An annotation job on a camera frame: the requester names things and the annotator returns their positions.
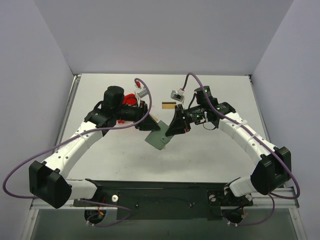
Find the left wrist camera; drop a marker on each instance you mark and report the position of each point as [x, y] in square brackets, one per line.
[140, 93]

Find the gold card with magnetic stripe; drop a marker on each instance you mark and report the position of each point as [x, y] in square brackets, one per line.
[168, 105]

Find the aluminium frame rail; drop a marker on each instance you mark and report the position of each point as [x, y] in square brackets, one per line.
[259, 201]

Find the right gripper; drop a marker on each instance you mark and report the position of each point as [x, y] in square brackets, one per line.
[184, 119]

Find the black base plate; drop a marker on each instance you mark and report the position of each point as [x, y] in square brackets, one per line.
[169, 200]

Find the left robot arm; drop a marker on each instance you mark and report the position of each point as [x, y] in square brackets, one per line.
[48, 179]

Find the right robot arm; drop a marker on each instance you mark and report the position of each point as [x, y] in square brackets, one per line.
[272, 164]

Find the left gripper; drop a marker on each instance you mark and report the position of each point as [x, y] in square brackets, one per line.
[144, 116]

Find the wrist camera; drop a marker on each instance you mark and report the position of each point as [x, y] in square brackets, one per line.
[178, 95]
[140, 93]

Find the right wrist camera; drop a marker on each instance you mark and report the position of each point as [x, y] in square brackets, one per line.
[178, 95]

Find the red plastic bin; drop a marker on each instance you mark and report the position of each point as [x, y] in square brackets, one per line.
[130, 100]

